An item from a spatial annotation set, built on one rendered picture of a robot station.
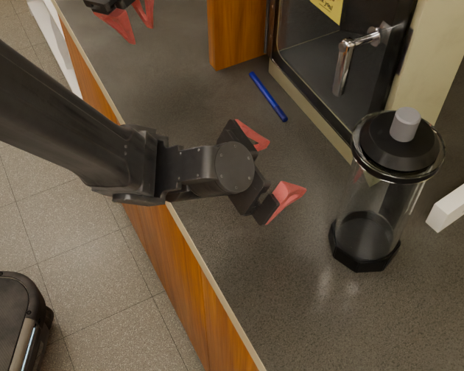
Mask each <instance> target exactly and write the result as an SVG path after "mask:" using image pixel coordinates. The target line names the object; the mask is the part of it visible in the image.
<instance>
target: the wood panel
mask: <svg viewBox="0 0 464 371"><path fill-rule="evenodd" d="M207 14H208V49H209V63H210V64H211V65H212V67H213V68H214V69H215V71H218V70H221V69H224V68H227V67H229V66H233V65H236V64H238V63H242V62H244V61H247V60H251V59H253V58H256V57H259V56H262V55H264V54H265V53H264V28H265V14H266V0H207Z"/></svg>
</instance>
